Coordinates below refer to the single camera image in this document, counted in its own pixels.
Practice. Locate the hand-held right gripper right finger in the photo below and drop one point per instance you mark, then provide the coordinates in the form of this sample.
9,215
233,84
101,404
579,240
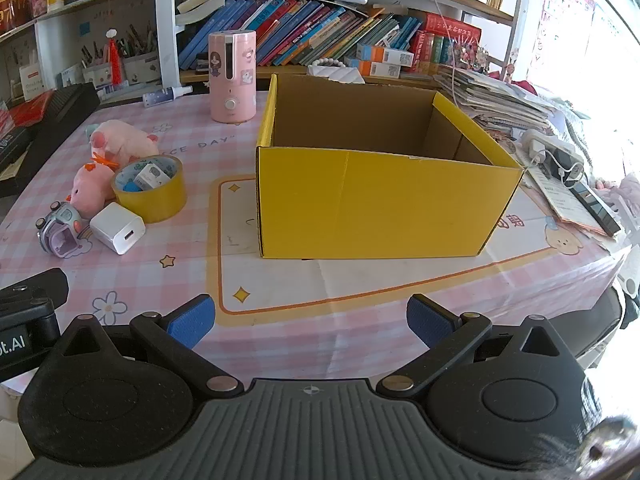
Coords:
430,322

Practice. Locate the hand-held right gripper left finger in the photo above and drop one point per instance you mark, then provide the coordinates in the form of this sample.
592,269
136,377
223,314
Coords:
192,322

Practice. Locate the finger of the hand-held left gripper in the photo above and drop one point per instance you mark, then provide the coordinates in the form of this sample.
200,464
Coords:
40,285

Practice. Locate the small toy camera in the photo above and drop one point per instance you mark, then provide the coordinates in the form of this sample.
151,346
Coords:
62,232

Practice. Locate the white charger adapter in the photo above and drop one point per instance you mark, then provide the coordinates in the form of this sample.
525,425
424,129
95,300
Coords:
117,227

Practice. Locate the small pink plush toy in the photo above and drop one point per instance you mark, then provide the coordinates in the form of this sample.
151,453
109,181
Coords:
90,185

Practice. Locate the yellow tape roll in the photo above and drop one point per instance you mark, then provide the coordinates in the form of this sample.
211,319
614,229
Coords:
150,205

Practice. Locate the yellow cardboard box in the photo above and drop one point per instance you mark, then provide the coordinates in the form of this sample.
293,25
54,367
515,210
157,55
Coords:
375,200

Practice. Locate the blue packet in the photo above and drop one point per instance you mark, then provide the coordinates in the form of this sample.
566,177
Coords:
131,186

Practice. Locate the small white carton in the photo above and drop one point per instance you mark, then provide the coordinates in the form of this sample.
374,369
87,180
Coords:
152,176

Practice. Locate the large pink pig plush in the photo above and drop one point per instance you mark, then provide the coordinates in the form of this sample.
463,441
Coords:
125,140

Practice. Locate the pink checked tablecloth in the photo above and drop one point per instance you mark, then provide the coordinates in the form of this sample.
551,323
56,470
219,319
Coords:
200,280

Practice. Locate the black flat case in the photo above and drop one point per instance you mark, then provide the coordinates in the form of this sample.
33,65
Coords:
55,115

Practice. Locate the red folder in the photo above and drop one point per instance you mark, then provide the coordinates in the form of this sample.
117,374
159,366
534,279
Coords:
32,107

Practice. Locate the printed paper sheet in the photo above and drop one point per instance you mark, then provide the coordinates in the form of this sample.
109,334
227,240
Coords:
560,200

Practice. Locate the black phone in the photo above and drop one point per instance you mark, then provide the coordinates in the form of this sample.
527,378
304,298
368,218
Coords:
597,210

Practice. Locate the white power strip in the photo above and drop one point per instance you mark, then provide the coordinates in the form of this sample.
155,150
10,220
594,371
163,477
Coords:
550,147

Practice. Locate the white pen holder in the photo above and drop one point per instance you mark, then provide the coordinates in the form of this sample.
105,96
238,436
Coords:
100,75
142,67

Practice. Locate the small spray bottle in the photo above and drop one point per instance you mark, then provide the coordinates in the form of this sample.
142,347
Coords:
162,96

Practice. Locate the pink fluffy cloth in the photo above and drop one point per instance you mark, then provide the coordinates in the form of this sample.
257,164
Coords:
620,190

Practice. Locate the stack of paper booklets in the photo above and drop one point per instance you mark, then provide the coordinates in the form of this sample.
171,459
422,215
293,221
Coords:
495,100

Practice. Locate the pink cylindrical humidifier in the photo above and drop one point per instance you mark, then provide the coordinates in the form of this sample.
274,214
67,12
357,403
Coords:
232,75

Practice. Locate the orange and white carton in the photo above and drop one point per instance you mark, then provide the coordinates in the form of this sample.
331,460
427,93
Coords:
385,55
380,69

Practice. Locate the white quilted purse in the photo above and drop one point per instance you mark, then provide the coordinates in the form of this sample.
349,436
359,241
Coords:
340,74

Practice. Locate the white wooden bookshelf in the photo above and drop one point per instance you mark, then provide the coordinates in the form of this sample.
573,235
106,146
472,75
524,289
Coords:
167,35

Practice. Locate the red boxed book set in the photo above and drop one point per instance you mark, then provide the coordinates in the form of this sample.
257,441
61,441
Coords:
445,30

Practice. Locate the row of leaning books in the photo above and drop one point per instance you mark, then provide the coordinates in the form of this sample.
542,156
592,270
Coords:
300,30

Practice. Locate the cream lying book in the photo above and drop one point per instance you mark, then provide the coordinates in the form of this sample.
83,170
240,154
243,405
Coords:
202,2

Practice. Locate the wall poster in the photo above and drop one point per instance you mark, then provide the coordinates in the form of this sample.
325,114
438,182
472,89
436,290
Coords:
560,5

